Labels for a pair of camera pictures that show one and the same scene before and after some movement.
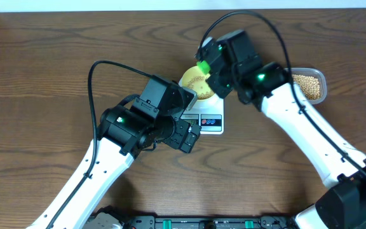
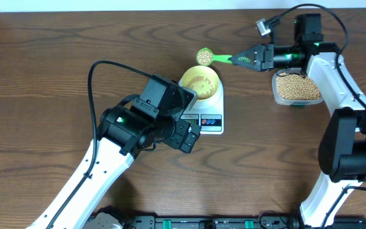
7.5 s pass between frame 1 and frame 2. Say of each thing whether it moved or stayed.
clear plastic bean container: stayed
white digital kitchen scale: stayed
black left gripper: stayed
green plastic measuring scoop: moved
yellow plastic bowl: stayed
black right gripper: moved
